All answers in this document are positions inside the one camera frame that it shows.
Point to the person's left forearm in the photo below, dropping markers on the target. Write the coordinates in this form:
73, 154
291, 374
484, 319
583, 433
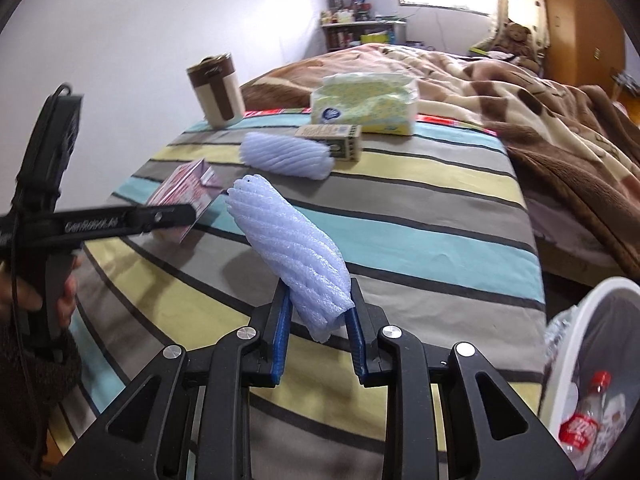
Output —
30, 395

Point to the brown teddy bear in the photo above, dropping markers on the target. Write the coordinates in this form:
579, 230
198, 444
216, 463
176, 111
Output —
517, 35

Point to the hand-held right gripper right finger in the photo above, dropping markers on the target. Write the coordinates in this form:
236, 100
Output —
357, 345

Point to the brown and cream travel mug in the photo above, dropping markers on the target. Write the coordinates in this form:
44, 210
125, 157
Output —
215, 90

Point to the cluttered shelf unit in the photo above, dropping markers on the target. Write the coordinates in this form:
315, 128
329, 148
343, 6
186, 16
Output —
345, 35

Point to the green patterned tissue pack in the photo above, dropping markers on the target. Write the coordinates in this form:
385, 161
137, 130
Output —
360, 105

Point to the wooden wardrobe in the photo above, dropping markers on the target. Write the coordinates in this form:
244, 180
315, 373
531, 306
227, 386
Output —
580, 10

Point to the white trash bin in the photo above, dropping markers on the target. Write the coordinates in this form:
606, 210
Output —
600, 292

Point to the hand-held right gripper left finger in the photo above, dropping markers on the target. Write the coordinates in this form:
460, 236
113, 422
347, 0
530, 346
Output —
282, 330

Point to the person's left hand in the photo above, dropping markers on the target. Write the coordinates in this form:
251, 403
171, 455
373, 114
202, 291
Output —
67, 290

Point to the brown patterned blanket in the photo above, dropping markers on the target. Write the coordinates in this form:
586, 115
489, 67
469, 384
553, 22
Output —
550, 125

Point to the small green cardboard box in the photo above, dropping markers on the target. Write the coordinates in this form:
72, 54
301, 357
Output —
330, 140

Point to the pale bin liner bag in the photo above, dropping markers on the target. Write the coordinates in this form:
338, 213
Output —
612, 335

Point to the clear plastic bottle red label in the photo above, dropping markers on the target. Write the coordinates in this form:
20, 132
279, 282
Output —
580, 430

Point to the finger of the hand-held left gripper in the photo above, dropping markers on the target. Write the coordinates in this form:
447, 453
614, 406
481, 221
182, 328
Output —
160, 217

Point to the pale blue foam net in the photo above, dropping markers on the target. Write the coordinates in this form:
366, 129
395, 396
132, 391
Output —
290, 250
285, 155

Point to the pink cardboard box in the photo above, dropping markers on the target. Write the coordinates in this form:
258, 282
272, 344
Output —
185, 190

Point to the pale bed sheet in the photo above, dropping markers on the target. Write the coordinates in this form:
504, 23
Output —
550, 230

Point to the striped table cloth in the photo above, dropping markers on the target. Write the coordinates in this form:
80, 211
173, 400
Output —
425, 220

